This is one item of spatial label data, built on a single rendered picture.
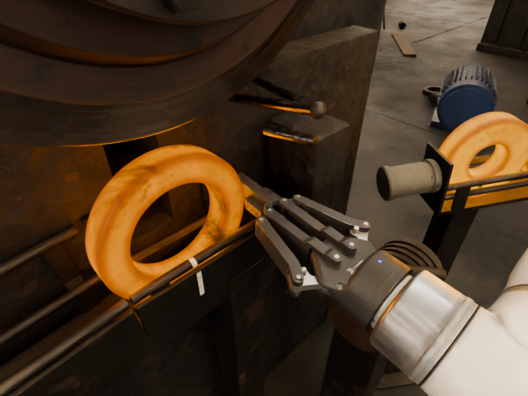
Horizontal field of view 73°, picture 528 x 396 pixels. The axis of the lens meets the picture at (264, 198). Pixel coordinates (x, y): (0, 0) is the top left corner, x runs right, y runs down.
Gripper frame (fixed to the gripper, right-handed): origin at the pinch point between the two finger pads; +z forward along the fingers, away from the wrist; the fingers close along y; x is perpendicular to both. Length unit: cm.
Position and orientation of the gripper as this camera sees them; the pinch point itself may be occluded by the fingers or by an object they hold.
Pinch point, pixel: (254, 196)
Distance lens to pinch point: 45.3
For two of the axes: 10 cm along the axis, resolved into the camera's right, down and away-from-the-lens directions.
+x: 0.6, -7.5, -6.6
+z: -6.8, -5.1, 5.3
